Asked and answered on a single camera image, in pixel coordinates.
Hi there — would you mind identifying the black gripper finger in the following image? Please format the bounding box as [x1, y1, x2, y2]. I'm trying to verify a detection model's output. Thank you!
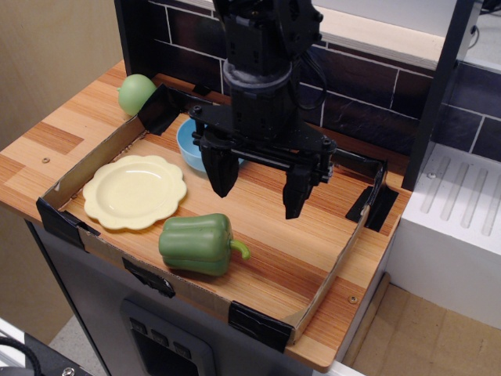
[283, 164, 319, 219]
[200, 131, 240, 197]

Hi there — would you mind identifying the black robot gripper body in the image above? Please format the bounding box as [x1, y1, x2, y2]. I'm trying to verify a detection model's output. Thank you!
[189, 58, 336, 183]

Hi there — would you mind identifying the light blue bowl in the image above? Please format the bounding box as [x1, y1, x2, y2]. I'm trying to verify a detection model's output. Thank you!
[176, 118, 247, 174]

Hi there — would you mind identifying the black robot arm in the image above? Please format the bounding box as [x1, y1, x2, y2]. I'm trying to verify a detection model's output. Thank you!
[189, 1, 336, 219]

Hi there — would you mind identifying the pale yellow scalloped plate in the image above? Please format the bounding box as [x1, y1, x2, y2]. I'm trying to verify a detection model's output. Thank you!
[83, 155, 187, 230]

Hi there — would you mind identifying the green toy bell pepper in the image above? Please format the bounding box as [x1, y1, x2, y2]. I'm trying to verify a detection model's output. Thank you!
[159, 213, 251, 277]

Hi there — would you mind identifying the light green round toy fruit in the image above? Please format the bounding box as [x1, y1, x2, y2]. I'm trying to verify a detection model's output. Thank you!
[117, 74, 157, 116]

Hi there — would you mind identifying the cardboard fence with black tape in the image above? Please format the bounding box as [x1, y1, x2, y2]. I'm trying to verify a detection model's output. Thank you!
[37, 86, 409, 356]

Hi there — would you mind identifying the white toy sink drainboard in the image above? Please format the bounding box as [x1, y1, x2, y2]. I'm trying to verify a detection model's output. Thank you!
[386, 144, 500, 327]

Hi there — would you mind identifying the grey toy oven panel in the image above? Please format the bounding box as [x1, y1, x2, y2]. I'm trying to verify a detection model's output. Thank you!
[121, 300, 216, 375]

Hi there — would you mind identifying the black vertical post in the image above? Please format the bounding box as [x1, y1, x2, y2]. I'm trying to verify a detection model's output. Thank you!
[402, 0, 483, 191]

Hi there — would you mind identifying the black device with cable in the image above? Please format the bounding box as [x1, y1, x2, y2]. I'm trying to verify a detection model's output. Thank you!
[1, 334, 92, 375]

